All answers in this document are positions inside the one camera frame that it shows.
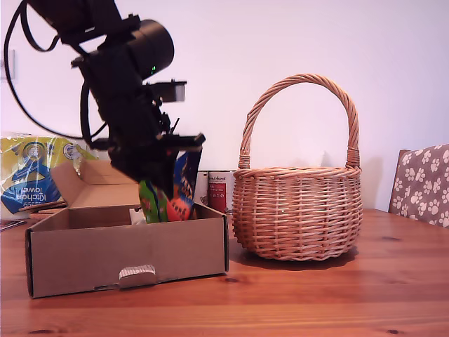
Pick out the green blue Easter egg bag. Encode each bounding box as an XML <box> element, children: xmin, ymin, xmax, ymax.
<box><xmin>138</xmin><ymin>150</ymin><xmax>203</xmax><ymax>225</ymax></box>

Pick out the brown cardboard box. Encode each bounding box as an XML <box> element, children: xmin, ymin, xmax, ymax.
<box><xmin>25</xmin><ymin>159</ymin><xmax>231</xmax><ymax>299</ymax></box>

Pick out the white carton with red label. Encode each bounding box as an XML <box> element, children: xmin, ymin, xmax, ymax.
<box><xmin>207</xmin><ymin>171</ymin><xmax>236</xmax><ymax>213</ymax></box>

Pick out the cork coaster stack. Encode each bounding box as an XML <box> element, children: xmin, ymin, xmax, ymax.
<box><xmin>19</xmin><ymin>200</ymin><xmax>69</xmax><ymax>221</ymax></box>

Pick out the kitchen towel pack yellow blue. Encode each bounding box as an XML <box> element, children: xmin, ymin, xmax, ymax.
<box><xmin>0</xmin><ymin>131</ymin><xmax>106</xmax><ymax>223</ymax></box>

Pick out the dark printed booklet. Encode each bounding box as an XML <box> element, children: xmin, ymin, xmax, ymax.
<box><xmin>0</xmin><ymin>220</ymin><xmax>29</xmax><ymax>232</ymax></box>

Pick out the grey arm camera box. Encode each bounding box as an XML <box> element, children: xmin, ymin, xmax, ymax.
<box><xmin>144</xmin><ymin>79</ymin><xmax>188</xmax><ymax>105</ymax></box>

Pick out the short black arm cable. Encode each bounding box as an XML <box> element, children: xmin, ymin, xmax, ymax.
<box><xmin>79</xmin><ymin>84</ymin><xmax>108</xmax><ymax>142</ymax></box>

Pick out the woven wicker basket with handle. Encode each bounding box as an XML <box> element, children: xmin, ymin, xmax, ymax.
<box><xmin>231</xmin><ymin>73</ymin><xmax>363</xmax><ymax>262</ymax></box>

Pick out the white wall light switch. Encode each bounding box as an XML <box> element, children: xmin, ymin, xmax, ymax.
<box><xmin>0</xmin><ymin>48</ymin><xmax>17</xmax><ymax>81</ymax></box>

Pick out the long black arm cable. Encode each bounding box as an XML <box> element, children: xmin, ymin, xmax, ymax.
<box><xmin>2</xmin><ymin>0</ymin><xmax>109</xmax><ymax>142</ymax></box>

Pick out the flat black arm strap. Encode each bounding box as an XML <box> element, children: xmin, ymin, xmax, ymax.
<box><xmin>23</xmin><ymin>0</ymin><xmax>61</xmax><ymax>53</ymax></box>

